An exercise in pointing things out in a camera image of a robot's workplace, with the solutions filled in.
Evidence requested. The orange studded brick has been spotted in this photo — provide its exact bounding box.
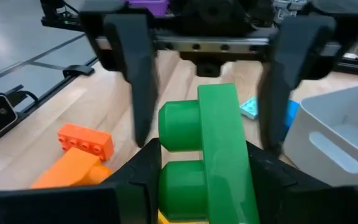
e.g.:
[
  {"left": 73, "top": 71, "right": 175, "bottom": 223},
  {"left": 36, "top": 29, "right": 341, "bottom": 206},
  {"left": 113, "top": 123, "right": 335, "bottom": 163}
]
[{"left": 57, "top": 123, "right": 115, "bottom": 162}]

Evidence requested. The black aluminium table frame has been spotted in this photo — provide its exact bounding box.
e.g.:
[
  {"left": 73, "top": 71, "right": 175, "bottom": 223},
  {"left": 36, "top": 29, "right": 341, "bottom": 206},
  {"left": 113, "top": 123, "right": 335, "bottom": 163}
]
[{"left": 0, "top": 52, "right": 358, "bottom": 153}]

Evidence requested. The light grey plastic bin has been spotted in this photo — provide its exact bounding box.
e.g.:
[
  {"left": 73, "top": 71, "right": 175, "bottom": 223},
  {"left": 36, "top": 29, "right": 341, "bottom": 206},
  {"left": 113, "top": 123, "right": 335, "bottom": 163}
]
[{"left": 282, "top": 83, "right": 358, "bottom": 188}]

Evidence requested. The green two-stud toy block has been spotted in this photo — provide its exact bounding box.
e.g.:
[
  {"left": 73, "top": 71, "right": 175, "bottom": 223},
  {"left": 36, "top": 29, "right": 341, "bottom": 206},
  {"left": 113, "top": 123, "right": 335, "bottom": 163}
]
[{"left": 157, "top": 83, "right": 261, "bottom": 224}]

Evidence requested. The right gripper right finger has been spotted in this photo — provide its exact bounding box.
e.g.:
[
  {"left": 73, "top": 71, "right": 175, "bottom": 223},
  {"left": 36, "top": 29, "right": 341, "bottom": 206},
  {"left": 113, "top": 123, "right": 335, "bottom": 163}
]
[{"left": 246, "top": 141, "right": 358, "bottom": 224}]

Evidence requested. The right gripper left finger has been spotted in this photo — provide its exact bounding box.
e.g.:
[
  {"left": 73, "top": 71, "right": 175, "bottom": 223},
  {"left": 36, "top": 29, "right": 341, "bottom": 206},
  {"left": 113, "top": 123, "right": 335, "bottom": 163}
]
[{"left": 0, "top": 138, "right": 163, "bottom": 224}]

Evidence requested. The orange sloped toy block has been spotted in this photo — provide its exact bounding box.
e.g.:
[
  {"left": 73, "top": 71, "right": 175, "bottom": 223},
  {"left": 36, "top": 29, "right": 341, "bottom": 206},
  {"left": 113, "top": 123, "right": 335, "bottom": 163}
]
[{"left": 30, "top": 147, "right": 114, "bottom": 190}]

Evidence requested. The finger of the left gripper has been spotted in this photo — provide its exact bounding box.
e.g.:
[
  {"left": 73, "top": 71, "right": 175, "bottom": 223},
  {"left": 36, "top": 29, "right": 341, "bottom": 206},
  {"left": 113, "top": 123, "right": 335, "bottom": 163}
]
[
  {"left": 81, "top": 11, "right": 160, "bottom": 149},
  {"left": 257, "top": 11, "right": 358, "bottom": 151}
]

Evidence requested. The yellow toy block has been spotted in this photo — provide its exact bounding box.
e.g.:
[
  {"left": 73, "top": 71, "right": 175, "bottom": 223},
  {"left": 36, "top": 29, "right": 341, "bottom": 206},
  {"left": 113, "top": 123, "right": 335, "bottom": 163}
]
[{"left": 157, "top": 210, "right": 209, "bottom": 224}]

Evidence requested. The black frame clip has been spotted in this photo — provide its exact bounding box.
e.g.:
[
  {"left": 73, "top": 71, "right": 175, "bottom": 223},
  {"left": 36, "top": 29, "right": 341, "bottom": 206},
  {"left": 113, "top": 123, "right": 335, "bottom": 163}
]
[{"left": 62, "top": 64, "right": 96, "bottom": 79}]

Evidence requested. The purple plastic bucket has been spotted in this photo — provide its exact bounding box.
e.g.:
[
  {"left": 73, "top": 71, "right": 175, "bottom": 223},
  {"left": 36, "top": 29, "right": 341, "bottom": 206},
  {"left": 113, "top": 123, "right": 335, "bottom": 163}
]
[{"left": 125, "top": 0, "right": 170, "bottom": 17}]

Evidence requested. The blue studded brick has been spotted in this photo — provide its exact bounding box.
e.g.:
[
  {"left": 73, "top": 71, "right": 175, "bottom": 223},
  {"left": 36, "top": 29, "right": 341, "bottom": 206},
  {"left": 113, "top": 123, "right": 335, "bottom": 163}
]
[{"left": 283, "top": 99, "right": 301, "bottom": 139}]

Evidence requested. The light blue toy piece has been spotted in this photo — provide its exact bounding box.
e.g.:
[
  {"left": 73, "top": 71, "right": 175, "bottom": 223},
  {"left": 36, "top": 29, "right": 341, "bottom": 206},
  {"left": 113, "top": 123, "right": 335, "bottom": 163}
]
[{"left": 239, "top": 95, "right": 260, "bottom": 121}]

